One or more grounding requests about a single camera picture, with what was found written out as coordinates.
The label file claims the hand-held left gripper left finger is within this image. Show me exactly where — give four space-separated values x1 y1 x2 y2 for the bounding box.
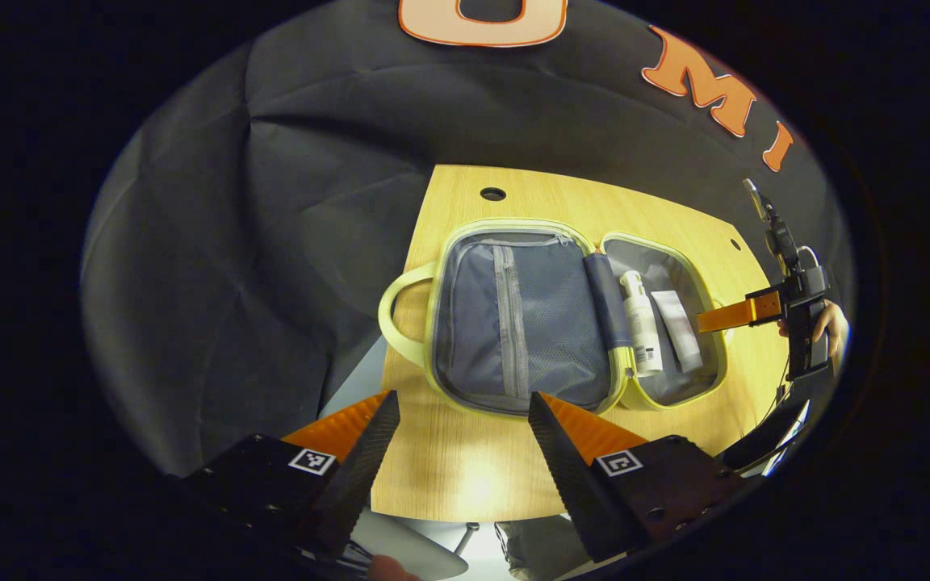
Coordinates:
178 391 401 559

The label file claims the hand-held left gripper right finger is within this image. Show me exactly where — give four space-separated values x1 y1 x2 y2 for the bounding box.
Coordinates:
528 392 744 564

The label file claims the white squeeze tube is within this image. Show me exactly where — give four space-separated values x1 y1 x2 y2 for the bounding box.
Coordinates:
651 290 704 374

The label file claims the white pump bottle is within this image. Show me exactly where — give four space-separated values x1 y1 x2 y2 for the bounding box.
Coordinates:
620 270 664 376

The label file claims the pale yellow suitcase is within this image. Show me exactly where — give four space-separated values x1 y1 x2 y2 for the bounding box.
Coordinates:
378 218 731 418

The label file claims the person's grey trouser leg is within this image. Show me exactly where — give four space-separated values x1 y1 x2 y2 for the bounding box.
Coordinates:
496 516 591 580

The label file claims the grey chair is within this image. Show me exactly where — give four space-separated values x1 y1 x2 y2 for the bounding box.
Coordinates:
352 512 480 580

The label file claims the black backdrop cloth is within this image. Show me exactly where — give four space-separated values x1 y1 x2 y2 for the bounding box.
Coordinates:
82 0 853 477

